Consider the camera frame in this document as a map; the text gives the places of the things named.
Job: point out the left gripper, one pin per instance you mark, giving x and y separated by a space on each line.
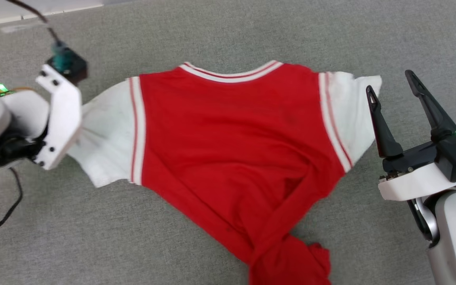
63 118

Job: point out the red and white jersey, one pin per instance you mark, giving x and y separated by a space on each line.
232 138

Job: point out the white flat board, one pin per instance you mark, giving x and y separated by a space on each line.
14 10

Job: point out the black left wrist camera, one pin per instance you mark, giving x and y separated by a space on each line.
73 69

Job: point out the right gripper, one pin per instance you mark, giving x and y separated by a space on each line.
414 186

